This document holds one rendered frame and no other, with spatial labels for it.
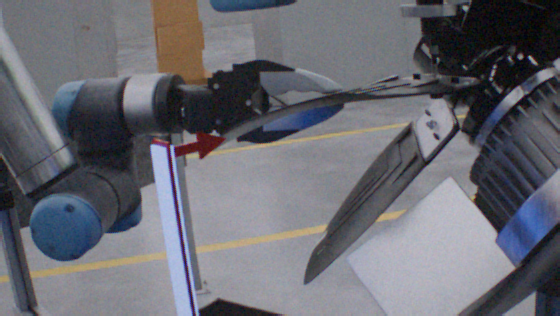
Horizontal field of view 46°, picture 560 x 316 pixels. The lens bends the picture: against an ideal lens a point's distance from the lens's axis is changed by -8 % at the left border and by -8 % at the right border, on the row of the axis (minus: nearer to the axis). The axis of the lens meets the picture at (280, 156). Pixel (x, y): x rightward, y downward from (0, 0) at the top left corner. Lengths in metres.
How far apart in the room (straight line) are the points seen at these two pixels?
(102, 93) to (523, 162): 0.49
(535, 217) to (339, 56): 6.40
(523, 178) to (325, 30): 6.31
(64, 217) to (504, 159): 0.47
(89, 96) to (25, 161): 0.14
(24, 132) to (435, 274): 0.47
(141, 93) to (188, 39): 8.02
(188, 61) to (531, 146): 8.24
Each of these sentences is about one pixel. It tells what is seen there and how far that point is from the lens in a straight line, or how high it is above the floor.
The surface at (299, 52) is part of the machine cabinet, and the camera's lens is 6.94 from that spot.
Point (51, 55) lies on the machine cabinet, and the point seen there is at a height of 0.86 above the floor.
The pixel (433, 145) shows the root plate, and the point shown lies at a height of 1.09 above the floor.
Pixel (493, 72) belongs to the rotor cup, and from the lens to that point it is 0.82.
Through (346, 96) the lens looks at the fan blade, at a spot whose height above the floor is 1.21.
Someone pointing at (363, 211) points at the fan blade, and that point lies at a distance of 0.92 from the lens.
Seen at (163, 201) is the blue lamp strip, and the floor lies 1.14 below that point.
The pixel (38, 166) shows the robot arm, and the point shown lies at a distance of 0.76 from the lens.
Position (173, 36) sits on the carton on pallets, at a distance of 8.83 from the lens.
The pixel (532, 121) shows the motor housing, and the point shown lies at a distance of 0.73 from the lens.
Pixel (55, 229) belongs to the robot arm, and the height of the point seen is 1.08.
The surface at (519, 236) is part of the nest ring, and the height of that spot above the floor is 1.04.
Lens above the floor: 1.31
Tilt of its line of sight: 14 degrees down
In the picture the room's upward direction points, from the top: 6 degrees counter-clockwise
